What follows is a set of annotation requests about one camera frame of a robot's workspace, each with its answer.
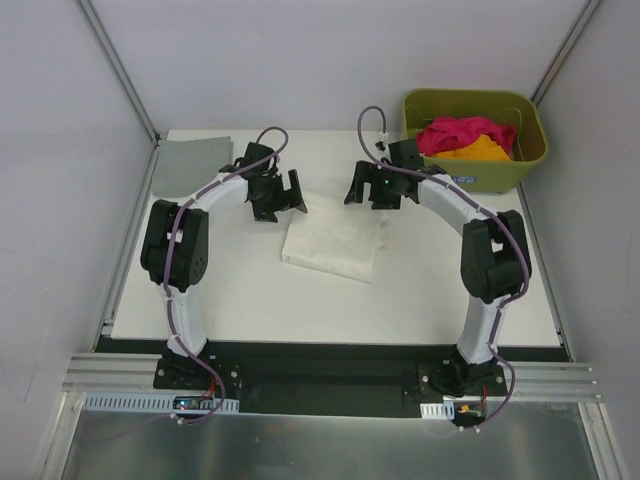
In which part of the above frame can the white cable duct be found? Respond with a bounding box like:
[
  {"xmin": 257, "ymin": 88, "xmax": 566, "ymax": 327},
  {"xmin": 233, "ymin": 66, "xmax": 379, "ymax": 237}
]
[
  {"xmin": 419, "ymin": 400, "xmax": 486, "ymax": 421},
  {"xmin": 83, "ymin": 393, "xmax": 240, "ymax": 415}
]

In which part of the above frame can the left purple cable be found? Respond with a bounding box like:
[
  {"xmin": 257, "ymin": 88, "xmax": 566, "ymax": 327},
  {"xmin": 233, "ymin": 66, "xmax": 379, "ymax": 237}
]
[{"xmin": 162, "ymin": 126, "xmax": 290, "ymax": 426}]

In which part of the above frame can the folded grey t shirt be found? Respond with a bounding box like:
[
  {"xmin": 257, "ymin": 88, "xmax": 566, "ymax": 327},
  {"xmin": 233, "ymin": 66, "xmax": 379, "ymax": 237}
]
[{"xmin": 151, "ymin": 136, "xmax": 233, "ymax": 199}]

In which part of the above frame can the olive green plastic bin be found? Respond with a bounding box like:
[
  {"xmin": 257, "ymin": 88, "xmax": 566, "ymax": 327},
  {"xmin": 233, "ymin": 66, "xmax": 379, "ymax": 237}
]
[{"xmin": 403, "ymin": 89, "xmax": 547, "ymax": 194}]

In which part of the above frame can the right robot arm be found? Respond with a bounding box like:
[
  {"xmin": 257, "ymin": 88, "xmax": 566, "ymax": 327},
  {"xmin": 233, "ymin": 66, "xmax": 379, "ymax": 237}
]
[{"xmin": 344, "ymin": 140, "xmax": 531, "ymax": 395}]

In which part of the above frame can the aluminium frame rail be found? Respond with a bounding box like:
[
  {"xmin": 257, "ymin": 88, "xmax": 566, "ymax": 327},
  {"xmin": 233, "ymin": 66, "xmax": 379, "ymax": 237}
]
[{"xmin": 62, "ymin": 352, "xmax": 604, "ymax": 403}]

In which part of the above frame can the left white cable duct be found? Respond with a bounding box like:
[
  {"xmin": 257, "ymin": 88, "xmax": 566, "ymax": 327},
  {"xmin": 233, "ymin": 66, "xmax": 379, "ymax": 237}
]
[{"xmin": 83, "ymin": 393, "xmax": 240, "ymax": 415}]

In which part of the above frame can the cream white t shirt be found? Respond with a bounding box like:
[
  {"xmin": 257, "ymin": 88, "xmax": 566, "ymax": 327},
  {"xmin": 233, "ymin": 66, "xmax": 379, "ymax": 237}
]
[{"xmin": 281, "ymin": 193, "xmax": 389, "ymax": 283}]

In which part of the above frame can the right white cable duct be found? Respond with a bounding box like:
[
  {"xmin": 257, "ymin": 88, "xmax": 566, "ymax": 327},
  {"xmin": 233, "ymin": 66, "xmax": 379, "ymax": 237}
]
[{"xmin": 419, "ymin": 400, "xmax": 486, "ymax": 421}]

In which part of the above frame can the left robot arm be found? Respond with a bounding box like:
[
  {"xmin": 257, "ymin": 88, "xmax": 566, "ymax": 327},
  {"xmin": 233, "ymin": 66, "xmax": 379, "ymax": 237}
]
[{"xmin": 140, "ymin": 142, "xmax": 307, "ymax": 389}]

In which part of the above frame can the orange t shirt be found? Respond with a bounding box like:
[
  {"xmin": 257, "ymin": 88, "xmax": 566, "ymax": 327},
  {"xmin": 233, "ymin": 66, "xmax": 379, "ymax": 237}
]
[{"xmin": 433, "ymin": 134, "xmax": 511, "ymax": 162}]

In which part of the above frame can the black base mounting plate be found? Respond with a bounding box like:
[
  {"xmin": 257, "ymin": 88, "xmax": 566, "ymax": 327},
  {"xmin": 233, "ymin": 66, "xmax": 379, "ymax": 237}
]
[{"xmin": 153, "ymin": 341, "xmax": 507, "ymax": 418}]

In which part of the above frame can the magenta pink t shirt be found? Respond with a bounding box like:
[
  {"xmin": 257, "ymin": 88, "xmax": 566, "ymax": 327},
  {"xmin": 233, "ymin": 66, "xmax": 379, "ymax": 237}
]
[{"xmin": 415, "ymin": 116, "xmax": 517, "ymax": 156}]

